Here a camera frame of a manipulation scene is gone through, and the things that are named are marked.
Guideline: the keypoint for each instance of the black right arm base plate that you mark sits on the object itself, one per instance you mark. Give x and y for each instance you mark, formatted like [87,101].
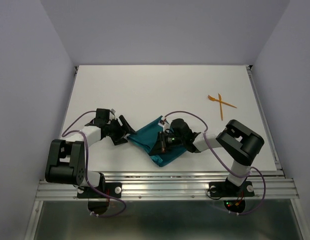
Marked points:
[226,189]

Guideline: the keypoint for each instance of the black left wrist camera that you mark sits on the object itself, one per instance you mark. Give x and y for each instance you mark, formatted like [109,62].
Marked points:
[103,116]

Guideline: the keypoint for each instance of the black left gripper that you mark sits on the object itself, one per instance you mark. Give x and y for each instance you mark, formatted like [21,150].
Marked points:
[119,139]

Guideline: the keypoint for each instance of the aluminium front rail frame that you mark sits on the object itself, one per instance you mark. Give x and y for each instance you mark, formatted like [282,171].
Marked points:
[170,206]

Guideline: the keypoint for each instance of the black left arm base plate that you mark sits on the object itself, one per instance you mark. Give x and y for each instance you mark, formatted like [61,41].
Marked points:
[113,189]

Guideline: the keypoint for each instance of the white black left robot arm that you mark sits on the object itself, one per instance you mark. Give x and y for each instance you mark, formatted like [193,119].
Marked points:
[67,157]

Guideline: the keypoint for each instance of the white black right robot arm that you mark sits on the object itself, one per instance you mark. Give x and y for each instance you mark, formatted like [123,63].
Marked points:
[239,141]

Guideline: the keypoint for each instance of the aluminium right side rail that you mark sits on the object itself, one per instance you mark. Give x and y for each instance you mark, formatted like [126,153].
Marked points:
[265,123]

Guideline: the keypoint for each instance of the orange plastic fork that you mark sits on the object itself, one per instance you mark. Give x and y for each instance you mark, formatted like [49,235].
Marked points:
[216,100]

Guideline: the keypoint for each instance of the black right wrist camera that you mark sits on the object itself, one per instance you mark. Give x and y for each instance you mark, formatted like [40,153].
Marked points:
[180,128]

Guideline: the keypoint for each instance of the orange plastic knife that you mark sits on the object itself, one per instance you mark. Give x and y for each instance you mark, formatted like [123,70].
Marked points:
[220,104]

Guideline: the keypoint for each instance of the teal cloth napkin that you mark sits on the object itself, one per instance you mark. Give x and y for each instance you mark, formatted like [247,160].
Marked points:
[146,137]

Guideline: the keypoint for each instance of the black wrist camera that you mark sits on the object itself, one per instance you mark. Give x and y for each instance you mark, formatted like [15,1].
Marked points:
[103,116]
[180,128]

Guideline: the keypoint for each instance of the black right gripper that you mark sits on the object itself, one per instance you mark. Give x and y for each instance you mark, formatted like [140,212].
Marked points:
[160,146]

